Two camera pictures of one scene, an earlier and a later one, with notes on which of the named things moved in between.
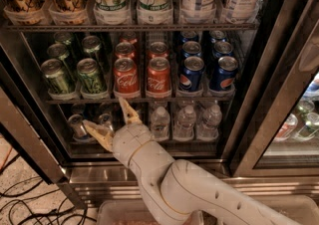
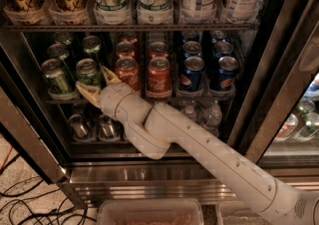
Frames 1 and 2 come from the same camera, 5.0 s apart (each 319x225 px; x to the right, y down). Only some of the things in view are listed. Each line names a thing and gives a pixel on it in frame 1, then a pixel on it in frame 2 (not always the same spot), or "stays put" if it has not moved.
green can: [90, 77] stays put
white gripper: [131, 140] → [110, 99]
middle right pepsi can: [222, 49] stays put
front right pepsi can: [222, 78] stays put
